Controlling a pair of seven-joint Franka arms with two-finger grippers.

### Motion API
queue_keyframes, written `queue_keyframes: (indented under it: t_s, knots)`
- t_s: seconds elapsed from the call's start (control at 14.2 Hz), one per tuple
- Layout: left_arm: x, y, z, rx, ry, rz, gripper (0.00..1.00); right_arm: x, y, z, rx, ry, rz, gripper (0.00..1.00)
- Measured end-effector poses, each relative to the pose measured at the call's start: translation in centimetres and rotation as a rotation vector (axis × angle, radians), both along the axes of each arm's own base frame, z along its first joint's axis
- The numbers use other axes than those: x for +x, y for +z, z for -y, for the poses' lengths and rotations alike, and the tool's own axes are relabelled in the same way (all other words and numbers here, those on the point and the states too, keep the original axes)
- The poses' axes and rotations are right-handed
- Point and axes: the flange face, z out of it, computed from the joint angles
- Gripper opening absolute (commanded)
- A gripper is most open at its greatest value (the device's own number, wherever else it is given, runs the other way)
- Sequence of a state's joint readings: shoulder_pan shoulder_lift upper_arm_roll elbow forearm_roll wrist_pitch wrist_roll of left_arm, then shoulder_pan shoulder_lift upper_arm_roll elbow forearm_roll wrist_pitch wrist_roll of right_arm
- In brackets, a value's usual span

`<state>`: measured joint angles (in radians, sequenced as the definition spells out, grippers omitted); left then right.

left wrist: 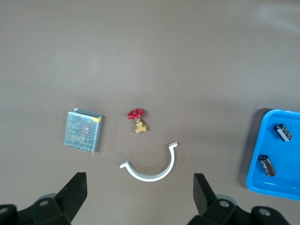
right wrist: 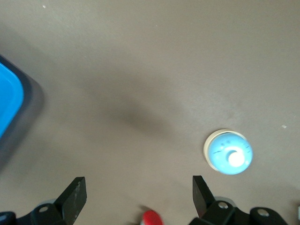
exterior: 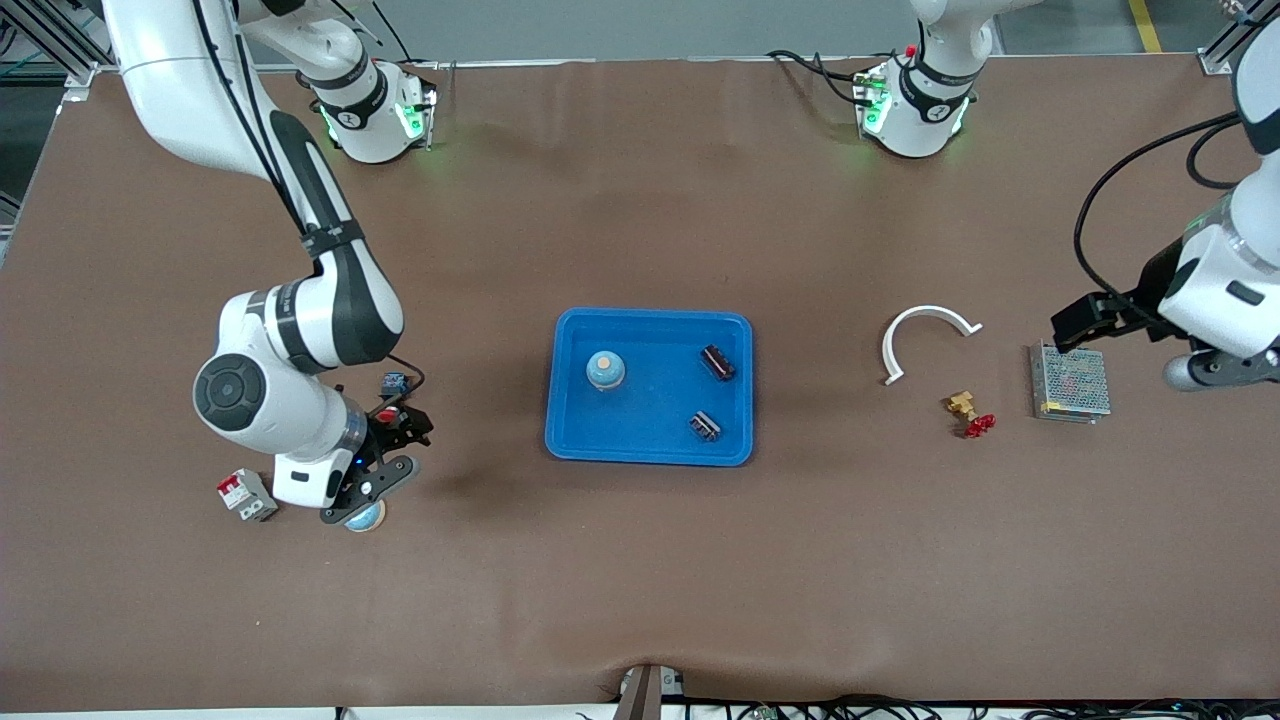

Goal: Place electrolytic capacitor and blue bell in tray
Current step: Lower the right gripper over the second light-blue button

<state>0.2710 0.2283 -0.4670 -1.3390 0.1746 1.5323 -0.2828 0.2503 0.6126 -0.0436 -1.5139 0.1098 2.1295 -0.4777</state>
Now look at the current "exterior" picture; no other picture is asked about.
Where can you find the blue bell cream button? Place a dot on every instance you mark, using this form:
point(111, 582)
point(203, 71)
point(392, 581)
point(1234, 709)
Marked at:
point(606, 372)
point(368, 525)

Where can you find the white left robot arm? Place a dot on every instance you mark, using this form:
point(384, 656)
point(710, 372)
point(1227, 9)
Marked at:
point(920, 120)

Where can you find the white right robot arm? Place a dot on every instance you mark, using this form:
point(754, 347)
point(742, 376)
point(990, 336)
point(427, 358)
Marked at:
point(330, 320)

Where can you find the metal mesh power supply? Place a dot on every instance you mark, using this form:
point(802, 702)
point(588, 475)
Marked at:
point(1070, 382)

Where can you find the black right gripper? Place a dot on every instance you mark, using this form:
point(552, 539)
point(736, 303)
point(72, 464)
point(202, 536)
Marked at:
point(387, 432)

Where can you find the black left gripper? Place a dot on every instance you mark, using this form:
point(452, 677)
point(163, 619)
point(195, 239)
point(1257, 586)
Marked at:
point(1152, 283)

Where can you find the aluminium frame profile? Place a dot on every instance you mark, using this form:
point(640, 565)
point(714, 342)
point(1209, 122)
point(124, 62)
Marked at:
point(78, 88)
point(1215, 62)

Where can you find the blue red mushroom button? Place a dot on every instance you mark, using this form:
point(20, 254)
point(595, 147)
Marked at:
point(396, 381)

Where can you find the dark brown electrolytic capacitor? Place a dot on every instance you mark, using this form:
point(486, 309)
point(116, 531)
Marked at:
point(717, 362)
point(705, 425)

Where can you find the grey metal post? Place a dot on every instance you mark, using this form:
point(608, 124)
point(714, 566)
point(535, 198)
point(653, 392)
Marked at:
point(645, 695)

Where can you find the blue plastic tray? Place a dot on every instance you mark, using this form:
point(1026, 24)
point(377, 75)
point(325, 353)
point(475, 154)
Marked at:
point(650, 430)

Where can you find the white red circuit breaker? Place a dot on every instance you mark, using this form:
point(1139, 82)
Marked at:
point(247, 495)

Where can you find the white curved plastic clamp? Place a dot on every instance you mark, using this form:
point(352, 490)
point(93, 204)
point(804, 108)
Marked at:
point(930, 310)

